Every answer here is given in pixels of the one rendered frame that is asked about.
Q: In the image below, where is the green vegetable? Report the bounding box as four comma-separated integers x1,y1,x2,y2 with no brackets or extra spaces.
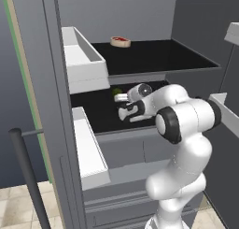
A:
111,87,123,97

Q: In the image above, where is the grey freezer drawer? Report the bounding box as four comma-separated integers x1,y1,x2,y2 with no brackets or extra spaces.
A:
81,179,207,229

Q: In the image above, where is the grey left fridge door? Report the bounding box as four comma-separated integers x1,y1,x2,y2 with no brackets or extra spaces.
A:
2,0,89,229

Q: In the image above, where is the grey fridge door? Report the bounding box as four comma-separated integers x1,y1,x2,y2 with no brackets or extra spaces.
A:
203,21,239,229
2,0,89,229

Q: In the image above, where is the grey right fridge door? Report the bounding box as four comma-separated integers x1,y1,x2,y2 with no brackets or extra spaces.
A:
203,21,239,229

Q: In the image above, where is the red steak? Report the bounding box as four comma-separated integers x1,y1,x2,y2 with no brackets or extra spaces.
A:
109,36,132,49

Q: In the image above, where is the black fridge rack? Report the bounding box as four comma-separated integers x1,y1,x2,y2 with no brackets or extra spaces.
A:
69,79,171,136
91,38,223,78

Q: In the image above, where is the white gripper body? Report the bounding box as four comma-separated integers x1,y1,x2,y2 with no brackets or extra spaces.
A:
118,105,154,123

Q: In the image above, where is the white door bin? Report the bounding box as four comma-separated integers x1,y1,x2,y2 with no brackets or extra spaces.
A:
223,21,239,47
71,106,112,192
61,25,111,95

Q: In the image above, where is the grey fridge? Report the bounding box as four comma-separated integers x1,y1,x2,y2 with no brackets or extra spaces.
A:
41,0,239,229

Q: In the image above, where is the grey crisper drawer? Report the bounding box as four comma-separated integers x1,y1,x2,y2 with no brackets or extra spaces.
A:
96,135,146,171
143,135,176,165

